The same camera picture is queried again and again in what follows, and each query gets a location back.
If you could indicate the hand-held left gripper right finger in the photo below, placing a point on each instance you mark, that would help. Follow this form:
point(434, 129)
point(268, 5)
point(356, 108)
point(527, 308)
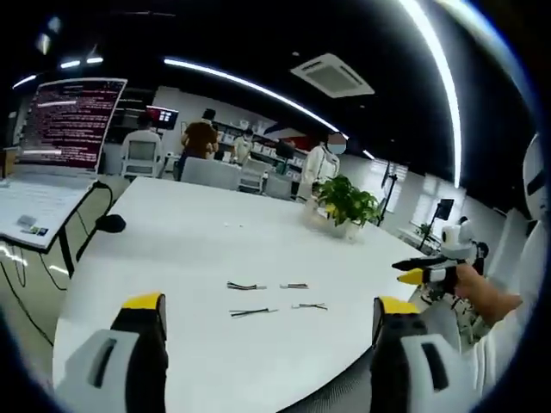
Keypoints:
point(400, 370)

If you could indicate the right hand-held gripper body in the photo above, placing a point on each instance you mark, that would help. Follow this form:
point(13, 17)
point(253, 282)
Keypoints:
point(457, 238)

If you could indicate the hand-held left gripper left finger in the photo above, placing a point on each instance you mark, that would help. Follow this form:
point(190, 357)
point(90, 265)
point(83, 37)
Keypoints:
point(107, 365)

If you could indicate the person's right hand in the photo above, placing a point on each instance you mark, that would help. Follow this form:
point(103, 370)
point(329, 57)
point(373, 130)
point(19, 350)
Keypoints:
point(473, 286)

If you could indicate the monitor on floor stand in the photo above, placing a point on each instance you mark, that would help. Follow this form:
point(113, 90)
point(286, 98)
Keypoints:
point(445, 208)

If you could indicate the black tripod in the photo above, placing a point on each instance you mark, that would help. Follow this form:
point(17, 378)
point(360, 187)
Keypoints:
point(389, 189)

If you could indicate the white worn device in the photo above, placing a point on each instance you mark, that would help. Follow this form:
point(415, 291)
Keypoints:
point(536, 180)

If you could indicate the potted green plant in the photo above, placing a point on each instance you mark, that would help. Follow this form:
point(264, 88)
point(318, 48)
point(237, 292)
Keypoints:
point(344, 200)

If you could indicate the person's white shirt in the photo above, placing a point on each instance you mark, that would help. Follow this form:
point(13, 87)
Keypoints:
point(516, 344)

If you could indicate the black round object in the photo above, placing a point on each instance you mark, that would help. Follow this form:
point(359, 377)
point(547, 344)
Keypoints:
point(111, 223)

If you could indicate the long curved ceiling light strip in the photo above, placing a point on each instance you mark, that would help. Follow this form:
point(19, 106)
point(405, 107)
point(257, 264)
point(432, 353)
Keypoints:
point(443, 86)

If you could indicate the small grey office chair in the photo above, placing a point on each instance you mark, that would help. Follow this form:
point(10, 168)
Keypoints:
point(253, 174)
point(279, 187)

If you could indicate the shelves with white boxes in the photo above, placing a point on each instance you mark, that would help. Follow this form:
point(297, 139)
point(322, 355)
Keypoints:
point(267, 148)

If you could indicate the ceiling air conditioner vent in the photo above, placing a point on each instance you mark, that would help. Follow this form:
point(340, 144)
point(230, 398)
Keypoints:
point(331, 74)

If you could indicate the white mesh office chair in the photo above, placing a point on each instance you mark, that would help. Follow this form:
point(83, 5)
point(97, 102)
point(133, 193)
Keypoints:
point(142, 152)

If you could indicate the wide grey chair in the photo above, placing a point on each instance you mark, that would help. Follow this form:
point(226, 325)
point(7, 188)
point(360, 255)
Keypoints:
point(211, 172)

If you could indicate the open laptop with text screen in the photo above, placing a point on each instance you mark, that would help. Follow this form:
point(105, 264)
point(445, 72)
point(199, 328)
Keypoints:
point(71, 125)

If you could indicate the thin ceiling light strip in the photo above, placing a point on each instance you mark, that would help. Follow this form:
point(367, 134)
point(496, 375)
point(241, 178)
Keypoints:
point(241, 81)

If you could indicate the short ceiling light strip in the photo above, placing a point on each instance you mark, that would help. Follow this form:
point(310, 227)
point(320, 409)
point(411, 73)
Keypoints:
point(79, 63)

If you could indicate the wall screen with red picture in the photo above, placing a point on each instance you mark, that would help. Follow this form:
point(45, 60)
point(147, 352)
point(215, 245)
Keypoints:
point(163, 117)

